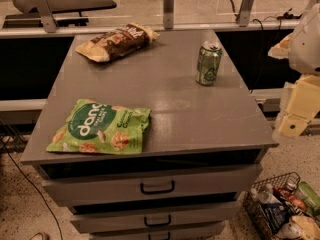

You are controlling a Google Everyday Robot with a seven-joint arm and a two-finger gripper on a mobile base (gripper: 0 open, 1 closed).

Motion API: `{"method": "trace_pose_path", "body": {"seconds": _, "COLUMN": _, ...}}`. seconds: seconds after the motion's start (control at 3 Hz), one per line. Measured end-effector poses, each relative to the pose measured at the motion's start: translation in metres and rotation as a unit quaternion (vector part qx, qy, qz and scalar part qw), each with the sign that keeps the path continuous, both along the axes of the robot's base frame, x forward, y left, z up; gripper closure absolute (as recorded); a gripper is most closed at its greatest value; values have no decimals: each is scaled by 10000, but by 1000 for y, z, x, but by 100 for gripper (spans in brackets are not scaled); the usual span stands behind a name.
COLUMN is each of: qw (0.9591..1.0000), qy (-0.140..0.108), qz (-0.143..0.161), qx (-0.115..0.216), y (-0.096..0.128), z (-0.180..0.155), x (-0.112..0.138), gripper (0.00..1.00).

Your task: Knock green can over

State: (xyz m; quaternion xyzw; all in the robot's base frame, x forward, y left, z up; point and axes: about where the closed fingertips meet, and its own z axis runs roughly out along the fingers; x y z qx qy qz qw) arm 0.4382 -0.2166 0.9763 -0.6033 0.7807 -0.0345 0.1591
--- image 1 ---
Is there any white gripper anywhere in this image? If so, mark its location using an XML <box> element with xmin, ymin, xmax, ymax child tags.
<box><xmin>268</xmin><ymin>3</ymin><xmax>320</xmax><ymax>137</ymax></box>

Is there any green soda can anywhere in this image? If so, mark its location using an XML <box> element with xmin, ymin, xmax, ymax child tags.
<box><xmin>196</xmin><ymin>41</ymin><xmax>222</xmax><ymax>86</ymax></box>

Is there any clear plastic water bottle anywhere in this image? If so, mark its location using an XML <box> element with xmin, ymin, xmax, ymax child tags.
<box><xmin>250</xmin><ymin>183</ymin><xmax>281</xmax><ymax>204</ymax></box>

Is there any green bottle in basket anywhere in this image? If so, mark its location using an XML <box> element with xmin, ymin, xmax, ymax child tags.
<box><xmin>295</xmin><ymin>181</ymin><xmax>320</xmax><ymax>217</ymax></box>

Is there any blue snack bag in basket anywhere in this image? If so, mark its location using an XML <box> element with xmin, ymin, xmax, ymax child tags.
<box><xmin>261</xmin><ymin>204</ymin><xmax>290</xmax><ymax>234</ymax></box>

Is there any grey drawer cabinet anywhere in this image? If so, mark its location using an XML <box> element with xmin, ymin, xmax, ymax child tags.
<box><xmin>22</xmin><ymin>30</ymin><xmax>273</xmax><ymax>240</ymax></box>

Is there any brown and white snack bag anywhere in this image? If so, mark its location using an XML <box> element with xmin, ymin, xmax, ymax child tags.
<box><xmin>75</xmin><ymin>23</ymin><xmax>159</xmax><ymax>62</ymax></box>

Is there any bottom grey drawer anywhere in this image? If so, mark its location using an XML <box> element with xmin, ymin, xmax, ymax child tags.
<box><xmin>89</xmin><ymin>221</ymin><xmax>225</xmax><ymax>240</ymax></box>

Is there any grey drawer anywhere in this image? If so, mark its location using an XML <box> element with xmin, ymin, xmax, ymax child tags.
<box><xmin>71</xmin><ymin>201</ymin><xmax>240</xmax><ymax>233</ymax></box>
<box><xmin>43</xmin><ymin>164</ymin><xmax>262</xmax><ymax>206</ymax></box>
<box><xmin>89</xmin><ymin>221</ymin><xmax>225</xmax><ymax>240</ymax></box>

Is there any green snack chip bag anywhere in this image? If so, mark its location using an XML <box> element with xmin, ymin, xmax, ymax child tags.
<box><xmin>46</xmin><ymin>99</ymin><xmax>151</xmax><ymax>155</ymax></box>

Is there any top grey drawer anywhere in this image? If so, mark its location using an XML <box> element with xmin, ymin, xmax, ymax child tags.
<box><xmin>43</xmin><ymin>164</ymin><xmax>262</xmax><ymax>206</ymax></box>

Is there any middle grey drawer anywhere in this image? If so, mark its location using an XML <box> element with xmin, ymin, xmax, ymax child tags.
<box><xmin>71</xmin><ymin>201</ymin><xmax>240</xmax><ymax>233</ymax></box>

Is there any metal bracket right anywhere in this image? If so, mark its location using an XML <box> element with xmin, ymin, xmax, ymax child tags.
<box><xmin>236</xmin><ymin>0</ymin><xmax>254</xmax><ymax>27</ymax></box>

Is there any metal bracket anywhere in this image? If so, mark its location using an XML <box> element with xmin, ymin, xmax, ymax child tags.
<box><xmin>163</xmin><ymin>0</ymin><xmax>174</xmax><ymax>29</ymax></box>
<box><xmin>33</xmin><ymin>0</ymin><xmax>58</xmax><ymax>33</ymax></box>
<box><xmin>236</xmin><ymin>0</ymin><xmax>254</xmax><ymax>27</ymax></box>

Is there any wire mesh basket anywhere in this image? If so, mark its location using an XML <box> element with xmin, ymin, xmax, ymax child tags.
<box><xmin>243</xmin><ymin>172</ymin><xmax>320</xmax><ymax>240</ymax></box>

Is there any metal bracket middle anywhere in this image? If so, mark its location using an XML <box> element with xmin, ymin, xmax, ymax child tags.
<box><xmin>163</xmin><ymin>0</ymin><xmax>174</xmax><ymax>29</ymax></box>

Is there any metal guard rail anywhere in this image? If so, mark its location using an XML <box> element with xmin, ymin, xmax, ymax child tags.
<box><xmin>0</xmin><ymin>20</ymin><xmax>300</xmax><ymax>39</ymax></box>

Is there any metal bracket left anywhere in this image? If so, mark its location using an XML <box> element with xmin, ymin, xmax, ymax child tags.
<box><xmin>33</xmin><ymin>0</ymin><xmax>58</xmax><ymax>33</ymax></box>

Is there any black floor cable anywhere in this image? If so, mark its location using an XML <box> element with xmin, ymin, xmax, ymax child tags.
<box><xmin>0</xmin><ymin>137</ymin><xmax>64</xmax><ymax>240</ymax></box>

